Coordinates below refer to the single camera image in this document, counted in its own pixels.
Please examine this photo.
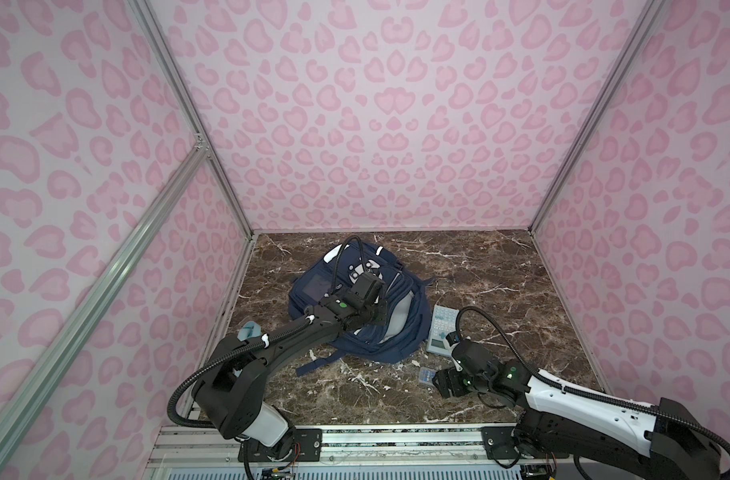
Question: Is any navy blue student backpack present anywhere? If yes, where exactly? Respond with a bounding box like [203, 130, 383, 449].
[288, 235, 432, 376]

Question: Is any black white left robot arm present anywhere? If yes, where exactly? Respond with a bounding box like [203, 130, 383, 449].
[192, 272, 385, 461]

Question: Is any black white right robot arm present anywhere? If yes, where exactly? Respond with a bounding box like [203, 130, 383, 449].
[432, 340, 721, 479]

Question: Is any clear plastic pen case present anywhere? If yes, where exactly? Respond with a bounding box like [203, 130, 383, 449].
[418, 367, 436, 386]

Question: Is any grey blue calculator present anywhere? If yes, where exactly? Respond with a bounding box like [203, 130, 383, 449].
[426, 305, 458, 357]

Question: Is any light blue pencil pouch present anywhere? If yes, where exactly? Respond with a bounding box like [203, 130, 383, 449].
[237, 321, 263, 341]

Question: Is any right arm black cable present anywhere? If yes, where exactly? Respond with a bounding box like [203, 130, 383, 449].
[454, 305, 730, 480]

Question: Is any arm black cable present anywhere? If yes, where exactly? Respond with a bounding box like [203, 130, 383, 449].
[165, 235, 372, 480]
[454, 305, 730, 480]

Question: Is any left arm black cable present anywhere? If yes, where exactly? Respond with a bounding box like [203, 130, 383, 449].
[165, 235, 372, 480]

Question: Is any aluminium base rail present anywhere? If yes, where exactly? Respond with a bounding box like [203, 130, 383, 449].
[143, 423, 579, 479]

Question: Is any aluminium corner frame post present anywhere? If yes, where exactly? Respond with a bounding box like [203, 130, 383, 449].
[127, 0, 254, 239]

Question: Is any diagonal aluminium frame bar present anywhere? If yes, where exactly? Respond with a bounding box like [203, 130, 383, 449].
[0, 146, 209, 474]

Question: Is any right aluminium corner post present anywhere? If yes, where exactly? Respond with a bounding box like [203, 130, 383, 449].
[528, 0, 669, 238]

